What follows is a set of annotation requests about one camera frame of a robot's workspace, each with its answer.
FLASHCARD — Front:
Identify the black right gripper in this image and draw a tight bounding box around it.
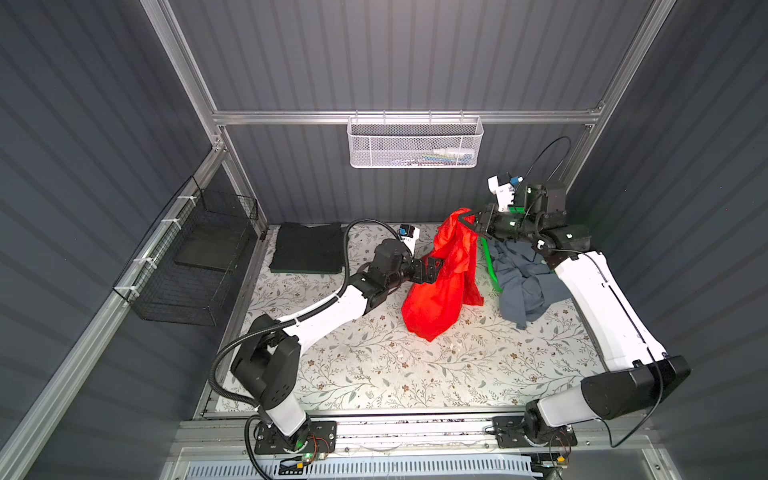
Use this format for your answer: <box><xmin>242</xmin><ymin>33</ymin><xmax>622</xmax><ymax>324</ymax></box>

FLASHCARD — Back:
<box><xmin>456</xmin><ymin>205</ymin><xmax>536</xmax><ymax>246</ymax></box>

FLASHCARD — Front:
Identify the red t-shirt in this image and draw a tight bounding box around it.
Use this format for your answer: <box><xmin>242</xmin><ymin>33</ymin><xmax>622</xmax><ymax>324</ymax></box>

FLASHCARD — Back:
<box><xmin>401</xmin><ymin>208</ymin><xmax>484</xmax><ymax>342</ymax></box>

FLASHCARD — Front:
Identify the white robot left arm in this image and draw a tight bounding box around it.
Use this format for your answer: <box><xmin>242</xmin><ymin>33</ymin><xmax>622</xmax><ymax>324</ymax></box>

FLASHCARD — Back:
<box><xmin>230</xmin><ymin>238</ymin><xmax>443</xmax><ymax>449</ymax></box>

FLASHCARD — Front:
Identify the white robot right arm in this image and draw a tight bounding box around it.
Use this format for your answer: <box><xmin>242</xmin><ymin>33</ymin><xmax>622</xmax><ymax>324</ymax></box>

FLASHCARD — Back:
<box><xmin>459</xmin><ymin>205</ymin><xmax>691</xmax><ymax>445</ymax></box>

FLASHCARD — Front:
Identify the green plastic laundry basket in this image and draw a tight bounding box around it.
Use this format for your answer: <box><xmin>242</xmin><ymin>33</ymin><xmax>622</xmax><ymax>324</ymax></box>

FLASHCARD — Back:
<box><xmin>479</xmin><ymin>237</ymin><xmax>503</xmax><ymax>292</ymax></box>

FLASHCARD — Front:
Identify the grey t-shirt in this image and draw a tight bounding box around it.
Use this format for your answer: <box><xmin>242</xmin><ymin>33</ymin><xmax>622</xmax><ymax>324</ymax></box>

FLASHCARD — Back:
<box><xmin>488</xmin><ymin>240</ymin><xmax>571</xmax><ymax>329</ymax></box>

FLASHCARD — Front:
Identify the white spray bottle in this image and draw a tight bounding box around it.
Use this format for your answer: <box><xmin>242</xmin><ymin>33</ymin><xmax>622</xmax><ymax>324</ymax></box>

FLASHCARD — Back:
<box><xmin>422</xmin><ymin>147</ymin><xmax>476</xmax><ymax>164</ymax></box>

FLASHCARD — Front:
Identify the folded black t-shirt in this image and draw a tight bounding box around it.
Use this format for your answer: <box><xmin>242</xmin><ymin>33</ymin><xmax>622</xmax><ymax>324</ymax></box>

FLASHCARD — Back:
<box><xmin>269</xmin><ymin>222</ymin><xmax>344</xmax><ymax>274</ymax></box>

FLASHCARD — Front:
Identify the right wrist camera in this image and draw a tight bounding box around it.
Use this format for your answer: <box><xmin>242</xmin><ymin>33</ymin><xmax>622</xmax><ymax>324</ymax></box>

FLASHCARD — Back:
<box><xmin>487</xmin><ymin>174</ymin><xmax>524</xmax><ymax>212</ymax></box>

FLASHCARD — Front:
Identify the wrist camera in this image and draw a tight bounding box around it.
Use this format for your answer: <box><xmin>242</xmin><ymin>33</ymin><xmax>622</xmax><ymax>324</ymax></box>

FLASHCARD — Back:
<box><xmin>487</xmin><ymin>174</ymin><xmax>524</xmax><ymax>212</ymax></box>
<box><xmin>399</xmin><ymin>224</ymin><xmax>420</xmax><ymax>251</ymax></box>

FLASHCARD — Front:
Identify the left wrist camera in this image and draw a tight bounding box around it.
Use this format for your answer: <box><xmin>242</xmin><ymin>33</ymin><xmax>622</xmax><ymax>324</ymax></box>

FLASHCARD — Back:
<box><xmin>399</xmin><ymin>224</ymin><xmax>420</xmax><ymax>251</ymax></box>

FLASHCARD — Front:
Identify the white wire mesh basket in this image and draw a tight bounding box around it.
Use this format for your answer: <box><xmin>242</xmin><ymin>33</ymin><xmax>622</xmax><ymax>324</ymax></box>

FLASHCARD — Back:
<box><xmin>346</xmin><ymin>115</ymin><xmax>484</xmax><ymax>169</ymax></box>

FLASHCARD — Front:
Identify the white slotted cable duct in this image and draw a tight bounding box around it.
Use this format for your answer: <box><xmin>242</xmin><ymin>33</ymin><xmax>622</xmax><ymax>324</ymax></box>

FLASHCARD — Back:
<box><xmin>184</xmin><ymin>455</ymin><xmax>535</xmax><ymax>480</ymax></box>

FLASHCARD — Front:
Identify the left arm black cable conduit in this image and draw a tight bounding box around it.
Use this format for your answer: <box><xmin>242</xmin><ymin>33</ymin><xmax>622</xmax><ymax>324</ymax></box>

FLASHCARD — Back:
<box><xmin>208</xmin><ymin>218</ymin><xmax>402</xmax><ymax>409</ymax></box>

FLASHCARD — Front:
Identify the black wire basket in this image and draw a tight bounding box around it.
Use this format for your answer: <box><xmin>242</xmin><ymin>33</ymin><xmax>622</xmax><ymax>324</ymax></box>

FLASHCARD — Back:
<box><xmin>113</xmin><ymin>180</ymin><xmax>260</xmax><ymax>327</ymax></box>

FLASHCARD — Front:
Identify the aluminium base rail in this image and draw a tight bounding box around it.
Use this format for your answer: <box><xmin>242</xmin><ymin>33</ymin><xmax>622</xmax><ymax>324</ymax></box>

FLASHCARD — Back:
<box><xmin>168</xmin><ymin>407</ymin><xmax>663</xmax><ymax>462</ymax></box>

